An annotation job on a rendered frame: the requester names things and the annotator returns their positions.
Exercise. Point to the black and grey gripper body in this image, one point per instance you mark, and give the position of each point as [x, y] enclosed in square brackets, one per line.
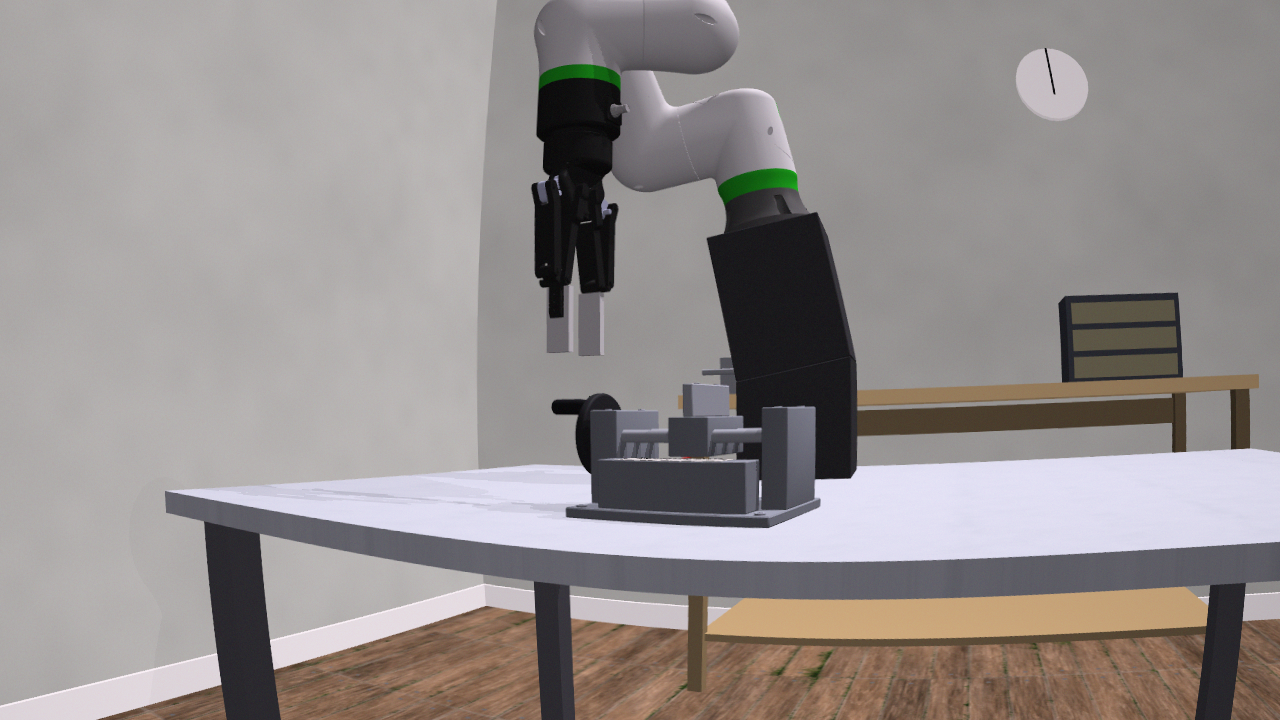
[577, 157]

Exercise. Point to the grey bench vise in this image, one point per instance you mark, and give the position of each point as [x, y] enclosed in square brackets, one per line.
[644, 488]

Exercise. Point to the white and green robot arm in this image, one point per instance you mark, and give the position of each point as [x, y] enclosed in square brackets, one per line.
[736, 137]

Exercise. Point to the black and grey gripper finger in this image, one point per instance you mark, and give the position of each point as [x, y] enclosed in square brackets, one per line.
[552, 228]
[592, 264]

